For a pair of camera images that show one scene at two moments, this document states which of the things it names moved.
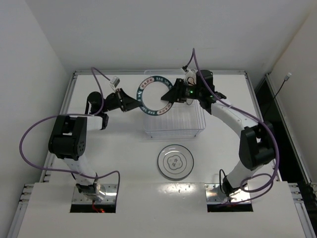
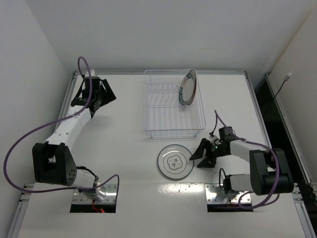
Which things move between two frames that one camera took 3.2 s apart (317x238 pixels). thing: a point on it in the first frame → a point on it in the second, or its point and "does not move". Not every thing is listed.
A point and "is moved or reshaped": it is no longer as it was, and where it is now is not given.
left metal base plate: [111, 191] does not move
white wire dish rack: [187, 119] does not move
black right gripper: [177, 89] → [209, 151]
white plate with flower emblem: [175, 161] does not move
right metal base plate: [215, 195] does not move
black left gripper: [121, 99] → [99, 95]
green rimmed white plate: [150, 91] is moved or reshaped
